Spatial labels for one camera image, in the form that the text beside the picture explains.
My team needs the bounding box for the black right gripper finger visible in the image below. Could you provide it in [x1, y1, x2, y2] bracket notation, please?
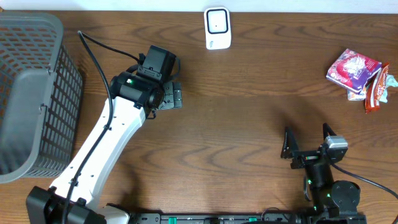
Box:
[322, 123, 336, 139]
[280, 127, 299, 159]

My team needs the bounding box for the small orange box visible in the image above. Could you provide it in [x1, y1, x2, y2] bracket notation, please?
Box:
[347, 89, 367, 101]

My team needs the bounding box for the orange red chocolate bar wrapper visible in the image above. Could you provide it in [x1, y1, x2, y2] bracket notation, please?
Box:
[365, 63, 389, 114]

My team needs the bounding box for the red purple snack bag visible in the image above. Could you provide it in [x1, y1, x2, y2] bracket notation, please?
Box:
[326, 49, 382, 94]

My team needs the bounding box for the mint green wipes pack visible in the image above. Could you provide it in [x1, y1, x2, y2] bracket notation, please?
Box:
[379, 73, 398, 104]

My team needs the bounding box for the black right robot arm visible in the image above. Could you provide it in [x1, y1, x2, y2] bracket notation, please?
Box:
[280, 123, 367, 224]

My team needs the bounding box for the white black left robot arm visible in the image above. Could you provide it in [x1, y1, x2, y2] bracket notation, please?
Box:
[26, 45, 182, 223]

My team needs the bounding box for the white barcode scanner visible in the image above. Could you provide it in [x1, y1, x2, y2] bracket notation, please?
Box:
[203, 7, 232, 50]

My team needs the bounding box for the dark grey plastic basket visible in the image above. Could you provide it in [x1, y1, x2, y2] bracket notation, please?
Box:
[1, 12, 83, 184]

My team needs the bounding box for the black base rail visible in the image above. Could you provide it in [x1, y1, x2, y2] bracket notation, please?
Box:
[129, 210, 367, 224]

